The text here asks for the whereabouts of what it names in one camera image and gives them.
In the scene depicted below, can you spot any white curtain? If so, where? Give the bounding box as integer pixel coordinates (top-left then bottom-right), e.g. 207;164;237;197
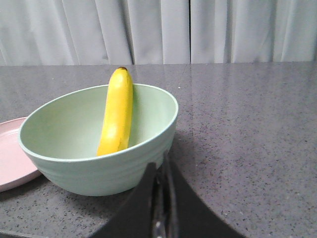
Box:
0;0;317;66

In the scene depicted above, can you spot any yellow banana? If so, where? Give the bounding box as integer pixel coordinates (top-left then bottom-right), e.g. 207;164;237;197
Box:
97;67;133;156

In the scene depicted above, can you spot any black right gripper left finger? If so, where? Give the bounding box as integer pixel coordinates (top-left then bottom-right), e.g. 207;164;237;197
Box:
91;163;157;238

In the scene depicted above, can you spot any green bowl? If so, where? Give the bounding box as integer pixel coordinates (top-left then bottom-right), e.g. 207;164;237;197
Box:
19;84;178;196

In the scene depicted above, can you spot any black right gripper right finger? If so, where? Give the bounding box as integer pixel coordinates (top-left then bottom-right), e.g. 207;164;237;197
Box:
158;152;243;238

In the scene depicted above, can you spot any pink plate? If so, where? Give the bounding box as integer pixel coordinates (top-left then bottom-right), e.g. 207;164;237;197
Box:
0;118;41;192

